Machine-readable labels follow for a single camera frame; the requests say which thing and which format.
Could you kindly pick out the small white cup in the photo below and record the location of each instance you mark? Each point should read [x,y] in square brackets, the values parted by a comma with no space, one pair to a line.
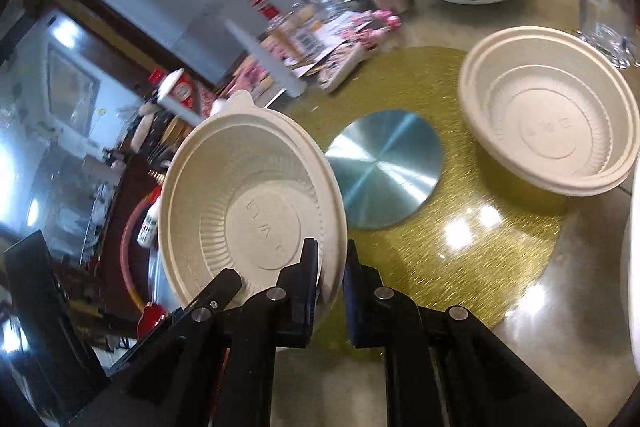
[220,107]

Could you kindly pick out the paper booklets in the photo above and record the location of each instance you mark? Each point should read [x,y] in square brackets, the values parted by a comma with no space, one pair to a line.
[340,62]

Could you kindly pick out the pink and yellow hoop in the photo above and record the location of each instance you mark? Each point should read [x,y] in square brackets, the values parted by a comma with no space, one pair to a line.
[127,267]

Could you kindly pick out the beige ribbed bowl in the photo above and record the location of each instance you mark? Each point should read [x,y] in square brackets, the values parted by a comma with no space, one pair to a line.
[545,122]
[250,187]

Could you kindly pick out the gold glitter turntable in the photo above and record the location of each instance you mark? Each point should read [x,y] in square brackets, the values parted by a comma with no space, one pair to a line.
[450,232]

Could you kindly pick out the small white drink bottle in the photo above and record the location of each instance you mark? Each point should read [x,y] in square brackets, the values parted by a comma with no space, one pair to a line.
[149,227]

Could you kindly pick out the white liquor bottle red label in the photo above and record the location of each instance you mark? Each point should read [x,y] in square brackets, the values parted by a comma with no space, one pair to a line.
[182,99]

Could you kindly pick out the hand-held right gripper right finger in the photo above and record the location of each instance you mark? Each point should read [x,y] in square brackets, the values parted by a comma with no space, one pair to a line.
[360,307]

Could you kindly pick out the pink cloth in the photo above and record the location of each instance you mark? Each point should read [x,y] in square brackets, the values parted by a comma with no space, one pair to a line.
[250,74]

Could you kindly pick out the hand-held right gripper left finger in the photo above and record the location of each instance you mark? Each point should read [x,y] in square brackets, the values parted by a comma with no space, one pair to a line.
[300,297]

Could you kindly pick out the framed wall painting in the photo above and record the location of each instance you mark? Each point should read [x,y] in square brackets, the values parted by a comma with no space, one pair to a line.
[70,82]

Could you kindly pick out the white tube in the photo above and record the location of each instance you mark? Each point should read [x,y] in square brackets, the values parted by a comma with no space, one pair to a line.
[270,62]

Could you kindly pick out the large white bowl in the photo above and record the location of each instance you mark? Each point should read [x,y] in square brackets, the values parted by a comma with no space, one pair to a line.
[632,257]

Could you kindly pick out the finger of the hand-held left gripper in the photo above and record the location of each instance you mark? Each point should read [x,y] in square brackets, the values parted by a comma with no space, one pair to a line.
[140,349]
[222,289]

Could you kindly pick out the small glass bottle red cap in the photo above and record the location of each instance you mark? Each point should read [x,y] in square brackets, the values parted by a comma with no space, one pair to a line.
[292,32]

